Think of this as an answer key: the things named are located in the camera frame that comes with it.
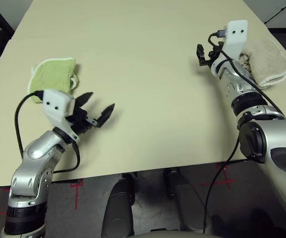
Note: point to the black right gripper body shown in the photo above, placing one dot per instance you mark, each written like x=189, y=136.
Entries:
x=215, y=53

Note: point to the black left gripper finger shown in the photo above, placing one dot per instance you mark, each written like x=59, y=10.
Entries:
x=84, y=99
x=105, y=115

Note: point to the dark grey robot left leg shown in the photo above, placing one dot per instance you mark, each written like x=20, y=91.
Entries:
x=118, y=210

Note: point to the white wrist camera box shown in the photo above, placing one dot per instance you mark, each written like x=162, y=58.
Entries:
x=235, y=37
x=56, y=104

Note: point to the dark grey robot leg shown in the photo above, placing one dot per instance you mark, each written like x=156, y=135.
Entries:
x=187, y=205
x=118, y=210

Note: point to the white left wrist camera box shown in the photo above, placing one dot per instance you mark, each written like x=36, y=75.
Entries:
x=56, y=104

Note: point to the black table foot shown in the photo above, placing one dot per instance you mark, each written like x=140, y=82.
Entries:
x=232, y=162
x=66, y=181

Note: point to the red floor tape mark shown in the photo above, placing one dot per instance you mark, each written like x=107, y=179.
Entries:
x=228, y=181
x=76, y=198

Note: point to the black tripod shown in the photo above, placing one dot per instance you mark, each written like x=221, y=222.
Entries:
x=284, y=12

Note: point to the dark grey robot right leg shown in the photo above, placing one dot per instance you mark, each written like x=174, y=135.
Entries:
x=187, y=205

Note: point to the beige towel with white trim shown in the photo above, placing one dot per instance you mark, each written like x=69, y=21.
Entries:
x=264, y=62

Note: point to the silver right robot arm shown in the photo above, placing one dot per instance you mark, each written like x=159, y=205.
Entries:
x=276, y=141

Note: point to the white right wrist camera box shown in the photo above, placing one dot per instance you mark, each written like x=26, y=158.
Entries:
x=235, y=37

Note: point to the green folded towel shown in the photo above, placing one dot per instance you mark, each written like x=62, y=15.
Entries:
x=53, y=74

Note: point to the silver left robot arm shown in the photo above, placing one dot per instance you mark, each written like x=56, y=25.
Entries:
x=36, y=151

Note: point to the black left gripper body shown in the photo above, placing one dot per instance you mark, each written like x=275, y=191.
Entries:
x=79, y=121

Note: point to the black frame glass cabinet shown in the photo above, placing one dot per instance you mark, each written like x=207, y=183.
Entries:
x=281, y=30

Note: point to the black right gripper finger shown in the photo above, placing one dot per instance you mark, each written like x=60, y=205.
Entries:
x=201, y=54

